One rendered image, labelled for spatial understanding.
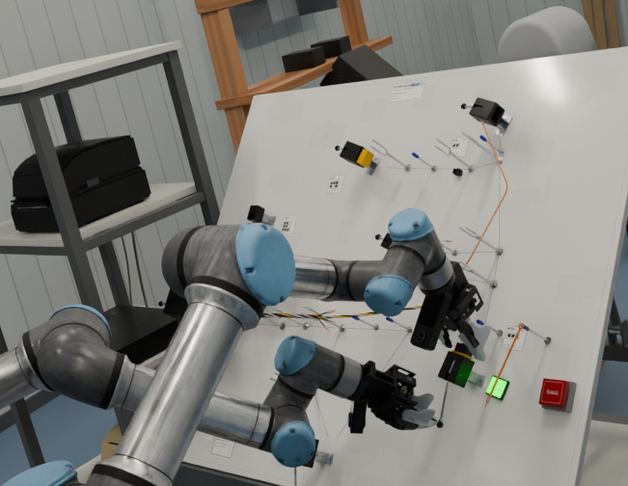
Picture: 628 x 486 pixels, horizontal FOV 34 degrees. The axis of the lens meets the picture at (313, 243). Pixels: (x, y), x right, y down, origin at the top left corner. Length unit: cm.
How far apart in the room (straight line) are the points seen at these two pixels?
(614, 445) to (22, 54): 441
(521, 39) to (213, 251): 538
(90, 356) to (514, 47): 532
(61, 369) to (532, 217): 101
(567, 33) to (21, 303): 370
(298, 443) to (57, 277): 439
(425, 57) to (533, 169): 789
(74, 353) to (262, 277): 41
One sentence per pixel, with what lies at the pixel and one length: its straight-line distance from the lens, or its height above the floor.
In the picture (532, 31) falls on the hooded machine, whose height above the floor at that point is 128.
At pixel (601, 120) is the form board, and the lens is 218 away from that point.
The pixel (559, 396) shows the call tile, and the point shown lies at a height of 110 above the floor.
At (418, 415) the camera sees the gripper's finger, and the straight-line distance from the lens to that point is 199.
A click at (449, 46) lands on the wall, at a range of 1055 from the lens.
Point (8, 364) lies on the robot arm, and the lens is 185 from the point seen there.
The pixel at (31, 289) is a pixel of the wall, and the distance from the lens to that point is 591.
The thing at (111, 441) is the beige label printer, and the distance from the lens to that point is 298.
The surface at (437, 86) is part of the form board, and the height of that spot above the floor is 162.
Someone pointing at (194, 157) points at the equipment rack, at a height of 154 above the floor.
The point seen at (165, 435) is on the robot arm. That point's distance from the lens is 136.
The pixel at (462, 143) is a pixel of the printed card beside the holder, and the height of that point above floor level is 150.
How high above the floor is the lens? 195
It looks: 15 degrees down
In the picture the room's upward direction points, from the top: 13 degrees counter-clockwise
